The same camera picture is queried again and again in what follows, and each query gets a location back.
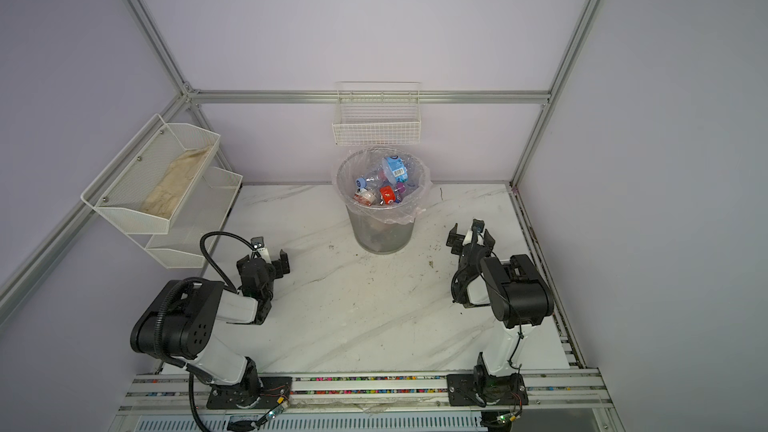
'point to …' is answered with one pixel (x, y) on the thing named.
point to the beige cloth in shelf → (167, 193)
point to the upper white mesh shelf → (149, 181)
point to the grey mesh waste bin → (375, 237)
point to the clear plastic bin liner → (363, 161)
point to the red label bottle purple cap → (388, 195)
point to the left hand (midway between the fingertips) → (264, 254)
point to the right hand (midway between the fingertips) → (471, 225)
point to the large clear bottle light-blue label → (395, 169)
